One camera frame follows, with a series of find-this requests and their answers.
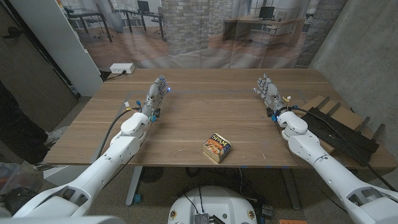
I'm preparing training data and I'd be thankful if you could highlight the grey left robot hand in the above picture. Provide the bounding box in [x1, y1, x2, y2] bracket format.
[140, 75, 171, 118]

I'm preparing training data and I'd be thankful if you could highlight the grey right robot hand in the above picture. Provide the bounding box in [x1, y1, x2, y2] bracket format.
[253, 73, 287, 113]

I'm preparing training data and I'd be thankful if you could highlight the black router with antennas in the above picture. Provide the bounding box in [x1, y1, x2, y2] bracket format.
[300, 96, 386, 167]

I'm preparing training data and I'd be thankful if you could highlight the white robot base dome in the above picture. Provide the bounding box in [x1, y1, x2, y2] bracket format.
[167, 185, 258, 224]

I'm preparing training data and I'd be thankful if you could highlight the spam can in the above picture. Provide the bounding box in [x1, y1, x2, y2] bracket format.
[202, 133, 232, 164]

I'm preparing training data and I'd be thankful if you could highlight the white power strip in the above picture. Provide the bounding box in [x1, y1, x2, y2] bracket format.
[109, 63, 136, 75]

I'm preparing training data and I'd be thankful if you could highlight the white table leg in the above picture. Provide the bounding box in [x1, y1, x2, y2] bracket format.
[125, 166, 143, 207]

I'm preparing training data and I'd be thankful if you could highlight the grey table leg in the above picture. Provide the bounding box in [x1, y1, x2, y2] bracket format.
[281, 167, 302, 211]

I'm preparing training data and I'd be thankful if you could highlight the white panel board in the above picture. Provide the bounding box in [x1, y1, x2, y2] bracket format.
[9, 0, 104, 97]

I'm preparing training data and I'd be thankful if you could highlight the dark wooden door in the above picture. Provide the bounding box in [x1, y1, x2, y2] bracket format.
[0, 0, 78, 131]

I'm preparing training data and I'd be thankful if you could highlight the person in dark trousers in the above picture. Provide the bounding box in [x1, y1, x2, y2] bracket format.
[0, 80, 68, 166]

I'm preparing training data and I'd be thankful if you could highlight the white robot torso edge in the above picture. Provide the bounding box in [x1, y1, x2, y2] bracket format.
[0, 216, 125, 224]

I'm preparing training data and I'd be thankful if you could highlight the clear plastic bin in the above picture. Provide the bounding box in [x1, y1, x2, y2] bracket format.
[0, 161, 43, 195]

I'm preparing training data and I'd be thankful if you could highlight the black plastic bag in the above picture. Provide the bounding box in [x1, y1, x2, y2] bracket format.
[0, 186, 40, 215]

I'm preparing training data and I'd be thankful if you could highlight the black power strip cord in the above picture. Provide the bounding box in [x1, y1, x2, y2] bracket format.
[99, 70, 127, 82]

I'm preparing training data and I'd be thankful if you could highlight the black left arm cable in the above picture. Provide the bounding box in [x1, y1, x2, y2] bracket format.
[96, 107, 142, 159]

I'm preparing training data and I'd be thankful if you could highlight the black door handle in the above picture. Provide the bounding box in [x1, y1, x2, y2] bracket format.
[2, 26, 24, 40]

